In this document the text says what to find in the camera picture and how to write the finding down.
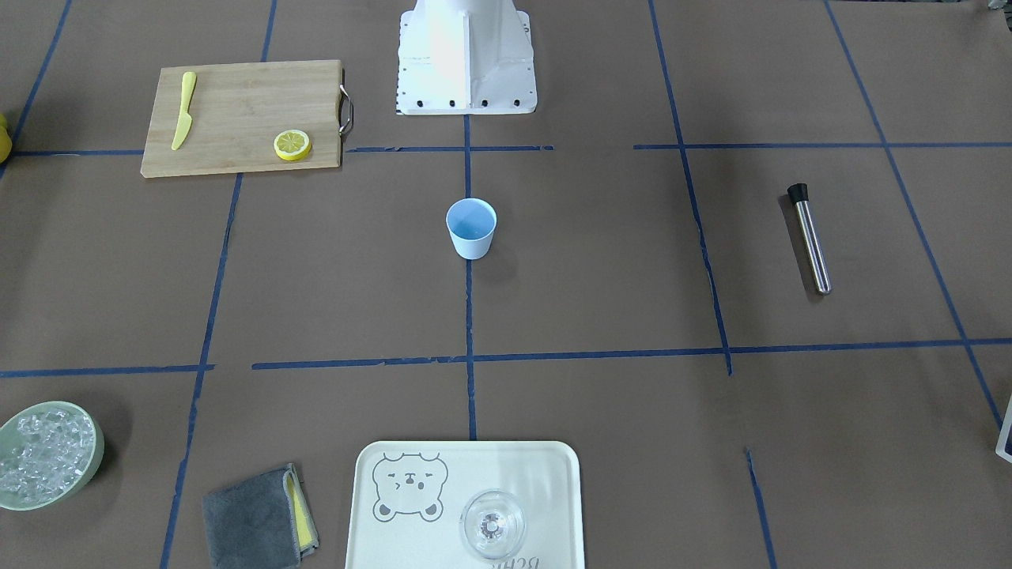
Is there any white box at edge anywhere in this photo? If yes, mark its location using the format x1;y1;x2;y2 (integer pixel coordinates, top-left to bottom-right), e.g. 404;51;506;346
995;398;1012;462

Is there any steel muddler with black tip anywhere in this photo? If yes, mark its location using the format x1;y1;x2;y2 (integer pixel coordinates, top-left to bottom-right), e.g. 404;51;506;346
787;183;833;296

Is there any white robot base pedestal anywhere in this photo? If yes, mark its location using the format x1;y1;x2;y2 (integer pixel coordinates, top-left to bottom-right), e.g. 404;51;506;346
395;1;538;115

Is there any grey and yellow cloth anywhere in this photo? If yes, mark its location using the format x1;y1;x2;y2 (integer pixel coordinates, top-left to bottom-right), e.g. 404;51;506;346
202;462;319;568

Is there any green bowl of ice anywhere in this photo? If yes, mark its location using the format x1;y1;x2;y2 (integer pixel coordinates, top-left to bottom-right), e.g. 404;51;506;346
1;401;105;511

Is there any yellow plastic knife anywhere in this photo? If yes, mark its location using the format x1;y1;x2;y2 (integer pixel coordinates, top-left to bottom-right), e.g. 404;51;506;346
171;70;198;151

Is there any yellow lemon slice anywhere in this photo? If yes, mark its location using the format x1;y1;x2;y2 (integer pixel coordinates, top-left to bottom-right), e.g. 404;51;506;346
274;129;313;161

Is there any wooden cutting board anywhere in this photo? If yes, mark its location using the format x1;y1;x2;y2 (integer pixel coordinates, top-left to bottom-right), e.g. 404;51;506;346
141;60;353;178

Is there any clear glass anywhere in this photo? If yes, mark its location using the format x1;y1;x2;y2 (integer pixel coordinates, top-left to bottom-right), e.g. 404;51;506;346
459;489;527;562

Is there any cream tray with bear print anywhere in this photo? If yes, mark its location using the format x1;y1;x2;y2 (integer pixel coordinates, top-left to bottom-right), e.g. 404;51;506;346
345;442;586;568

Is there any light blue cup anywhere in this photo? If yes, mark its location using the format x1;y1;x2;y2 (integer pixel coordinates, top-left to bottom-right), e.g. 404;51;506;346
445;198;497;262

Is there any yellow lemon at table edge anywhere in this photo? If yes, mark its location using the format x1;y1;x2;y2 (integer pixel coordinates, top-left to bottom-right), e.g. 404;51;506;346
0;113;13;164

